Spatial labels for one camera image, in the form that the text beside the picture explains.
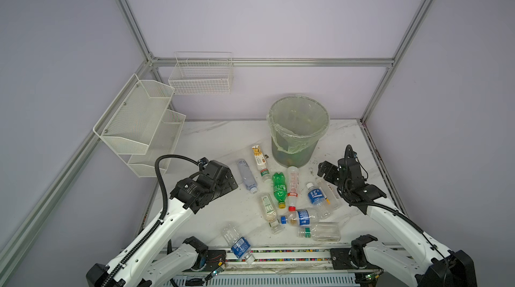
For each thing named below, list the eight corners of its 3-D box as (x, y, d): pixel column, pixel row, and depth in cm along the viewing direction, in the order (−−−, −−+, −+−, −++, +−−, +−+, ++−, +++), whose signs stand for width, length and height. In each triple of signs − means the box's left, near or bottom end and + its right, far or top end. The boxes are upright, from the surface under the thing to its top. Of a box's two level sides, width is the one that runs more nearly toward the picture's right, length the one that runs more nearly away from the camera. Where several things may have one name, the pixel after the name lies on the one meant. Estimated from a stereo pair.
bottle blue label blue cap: (281, 227, 83) (281, 223, 79) (280, 213, 86) (280, 208, 83) (317, 227, 83) (320, 223, 79) (315, 212, 86) (317, 208, 82)
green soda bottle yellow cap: (276, 209, 86) (276, 205, 83) (271, 176, 97) (272, 172, 93) (289, 208, 87) (289, 204, 83) (283, 175, 97) (284, 171, 94)
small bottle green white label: (272, 236, 80) (273, 232, 76) (259, 200, 90) (258, 195, 86) (284, 231, 82) (285, 227, 77) (269, 196, 91) (269, 191, 87)
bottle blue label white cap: (319, 222, 85) (322, 217, 80) (302, 189, 94) (304, 183, 90) (332, 217, 86) (335, 212, 81) (313, 185, 96) (316, 179, 91)
